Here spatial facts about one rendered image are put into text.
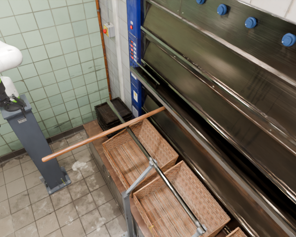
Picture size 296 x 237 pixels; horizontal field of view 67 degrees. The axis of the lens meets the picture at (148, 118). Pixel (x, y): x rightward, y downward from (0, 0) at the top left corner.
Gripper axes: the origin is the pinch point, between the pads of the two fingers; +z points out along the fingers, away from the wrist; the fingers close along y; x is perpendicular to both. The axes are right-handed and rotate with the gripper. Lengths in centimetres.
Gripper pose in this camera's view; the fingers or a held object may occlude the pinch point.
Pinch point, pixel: (11, 119)
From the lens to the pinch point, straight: 150.0
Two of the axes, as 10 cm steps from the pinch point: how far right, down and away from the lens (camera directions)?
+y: -8.3, 3.7, -4.1
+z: -0.3, 7.1, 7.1
